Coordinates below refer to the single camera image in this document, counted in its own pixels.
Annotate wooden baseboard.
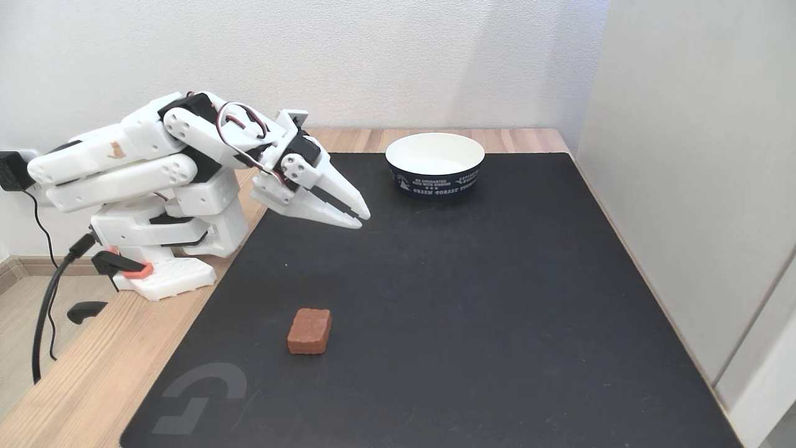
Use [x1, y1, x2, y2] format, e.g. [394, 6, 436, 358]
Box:
[0, 255, 100, 296]

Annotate thin black cable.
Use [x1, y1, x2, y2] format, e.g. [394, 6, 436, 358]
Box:
[24, 189, 60, 362]

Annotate navy and white paper bowl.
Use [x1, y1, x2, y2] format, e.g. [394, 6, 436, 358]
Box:
[385, 133, 486, 198]

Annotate black desk mat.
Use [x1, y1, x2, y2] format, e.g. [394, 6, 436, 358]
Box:
[119, 152, 744, 448]

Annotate thick black cable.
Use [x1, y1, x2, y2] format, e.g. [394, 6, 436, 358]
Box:
[31, 231, 100, 385]

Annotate white wall outlet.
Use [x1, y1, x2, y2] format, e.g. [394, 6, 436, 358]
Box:
[17, 148, 57, 207]

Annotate red black white servo cable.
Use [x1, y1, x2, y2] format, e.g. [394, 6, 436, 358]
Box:
[215, 101, 282, 182]

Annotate black power adapter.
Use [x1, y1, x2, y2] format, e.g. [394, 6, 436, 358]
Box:
[0, 151, 38, 192]

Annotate brown block toy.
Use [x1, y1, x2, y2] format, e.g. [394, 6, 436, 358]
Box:
[287, 307, 333, 355]

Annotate black and orange clamp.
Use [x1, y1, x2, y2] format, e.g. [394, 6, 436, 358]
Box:
[67, 248, 154, 325]

